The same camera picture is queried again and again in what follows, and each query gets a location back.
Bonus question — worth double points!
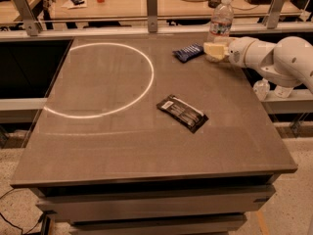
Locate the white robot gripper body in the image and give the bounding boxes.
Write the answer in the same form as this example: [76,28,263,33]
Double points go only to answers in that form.
[228,37,258,69]

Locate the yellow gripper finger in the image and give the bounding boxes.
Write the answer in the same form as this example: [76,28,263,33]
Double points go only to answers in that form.
[203,42,228,61]
[213,36,236,45]

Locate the clear plastic water bottle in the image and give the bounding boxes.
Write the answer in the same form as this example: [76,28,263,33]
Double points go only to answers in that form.
[204,0,234,43]

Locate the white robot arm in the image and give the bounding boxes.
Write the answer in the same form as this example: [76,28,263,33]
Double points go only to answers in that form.
[203,36,313,93]

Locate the blue rxbar blueberry wrapper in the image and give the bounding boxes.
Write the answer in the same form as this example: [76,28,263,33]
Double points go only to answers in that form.
[173,43,203,63]

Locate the small hand sanitizer bottle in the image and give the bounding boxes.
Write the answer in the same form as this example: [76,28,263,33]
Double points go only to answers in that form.
[253,79,270,101]

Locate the black snack bar wrapper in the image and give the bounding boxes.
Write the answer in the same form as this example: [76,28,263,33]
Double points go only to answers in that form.
[156,94,208,133]

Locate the grey table drawer base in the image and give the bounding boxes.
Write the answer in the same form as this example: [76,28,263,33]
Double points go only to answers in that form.
[29,173,277,235]

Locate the black cable on desk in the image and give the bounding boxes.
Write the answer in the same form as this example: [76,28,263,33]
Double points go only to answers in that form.
[228,0,260,12]

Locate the right metal rail bracket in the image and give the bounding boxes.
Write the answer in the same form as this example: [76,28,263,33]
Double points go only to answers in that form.
[263,0,287,29]

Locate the metal rail bracket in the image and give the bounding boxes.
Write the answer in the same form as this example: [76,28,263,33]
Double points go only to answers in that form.
[146,0,157,33]
[263,0,287,29]
[13,0,42,36]

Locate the middle metal rail bracket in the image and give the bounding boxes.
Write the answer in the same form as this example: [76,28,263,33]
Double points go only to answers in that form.
[146,0,157,33]

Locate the left metal rail bracket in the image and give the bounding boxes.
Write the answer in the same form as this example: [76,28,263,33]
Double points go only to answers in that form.
[13,0,42,36]

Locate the black floor cable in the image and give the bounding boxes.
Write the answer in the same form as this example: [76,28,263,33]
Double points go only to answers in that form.
[0,187,47,235]

